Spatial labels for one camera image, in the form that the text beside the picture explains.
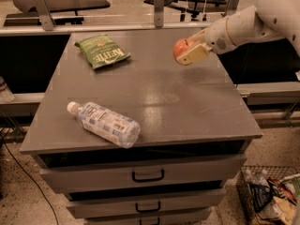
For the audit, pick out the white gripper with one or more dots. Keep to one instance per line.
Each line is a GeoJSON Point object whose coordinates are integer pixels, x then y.
{"type": "Point", "coordinates": [216, 36]}

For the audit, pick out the red apple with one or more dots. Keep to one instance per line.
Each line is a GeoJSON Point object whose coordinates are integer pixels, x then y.
{"type": "Point", "coordinates": [181, 46]}

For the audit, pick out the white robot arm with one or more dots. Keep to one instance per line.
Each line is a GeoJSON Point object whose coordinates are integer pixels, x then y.
{"type": "Point", "coordinates": [267, 20]}

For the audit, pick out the green Kettle chip bag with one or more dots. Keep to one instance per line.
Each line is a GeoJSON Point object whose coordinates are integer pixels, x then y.
{"type": "Point", "coordinates": [101, 51]}

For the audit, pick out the dark blue snack bag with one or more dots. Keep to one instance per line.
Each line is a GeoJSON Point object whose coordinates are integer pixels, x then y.
{"type": "Point", "coordinates": [261, 192]}

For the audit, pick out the red snack bag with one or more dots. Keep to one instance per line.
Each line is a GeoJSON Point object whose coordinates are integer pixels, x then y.
{"type": "Point", "coordinates": [280, 191]}

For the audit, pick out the green white snack bag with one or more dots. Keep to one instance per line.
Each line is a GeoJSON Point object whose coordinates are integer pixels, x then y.
{"type": "Point", "coordinates": [292, 183]}

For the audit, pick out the yellow snack bag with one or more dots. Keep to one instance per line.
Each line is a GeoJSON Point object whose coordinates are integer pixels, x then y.
{"type": "Point", "coordinates": [280, 210]}

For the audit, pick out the grey drawer cabinet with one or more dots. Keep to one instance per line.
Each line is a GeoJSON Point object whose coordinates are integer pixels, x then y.
{"type": "Point", "coordinates": [194, 126]}

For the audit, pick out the clear plastic water bottle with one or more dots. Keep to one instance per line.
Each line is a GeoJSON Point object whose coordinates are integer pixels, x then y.
{"type": "Point", "coordinates": [109, 125]}

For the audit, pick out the dark bench table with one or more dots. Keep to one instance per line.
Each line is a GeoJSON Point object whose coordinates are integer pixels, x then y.
{"type": "Point", "coordinates": [29, 15]}

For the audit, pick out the right metal bracket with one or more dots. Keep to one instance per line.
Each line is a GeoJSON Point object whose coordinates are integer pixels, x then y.
{"type": "Point", "coordinates": [232, 0]}

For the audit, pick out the metal bracket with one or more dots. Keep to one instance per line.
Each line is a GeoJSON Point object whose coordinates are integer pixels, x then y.
{"type": "Point", "coordinates": [232, 0]}
{"type": "Point", "coordinates": [45, 17]}
{"type": "Point", "coordinates": [158, 13]}

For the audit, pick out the middle metal bracket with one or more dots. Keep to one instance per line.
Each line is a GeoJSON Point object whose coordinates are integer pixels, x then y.
{"type": "Point", "coordinates": [158, 13]}

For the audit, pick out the top drawer black handle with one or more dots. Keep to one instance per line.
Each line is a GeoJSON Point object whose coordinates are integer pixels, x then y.
{"type": "Point", "coordinates": [147, 177]}

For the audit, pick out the drawer black handle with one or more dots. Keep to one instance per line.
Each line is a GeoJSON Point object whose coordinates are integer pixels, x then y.
{"type": "Point", "coordinates": [150, 221]}
{"type": "Point", "coordinates": [147, 207]}
{"type": "Point", "coordinates": [147, 177]}

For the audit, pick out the left metal bracket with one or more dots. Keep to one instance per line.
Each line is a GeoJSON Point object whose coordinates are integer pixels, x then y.
{"type": "Point", "coordinates": [45, 17]}

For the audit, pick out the wire basket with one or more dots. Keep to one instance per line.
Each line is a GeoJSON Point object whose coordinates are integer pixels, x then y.
{"type": "Point", "coordinates": [245, 176]}

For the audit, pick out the grey metal rail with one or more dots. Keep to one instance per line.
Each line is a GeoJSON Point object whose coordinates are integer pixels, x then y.
{"type": "Point", "coordinates": [12, 31]}

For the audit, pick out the middle drawer black handle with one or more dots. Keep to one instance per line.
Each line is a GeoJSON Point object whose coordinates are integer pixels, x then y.
{"type": "Point", "coordinates": [147, 207]}

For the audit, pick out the bottom drawer black handle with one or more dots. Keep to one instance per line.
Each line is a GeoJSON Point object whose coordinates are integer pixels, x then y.
{"type": "Point", "coordinates": [150, 221]}

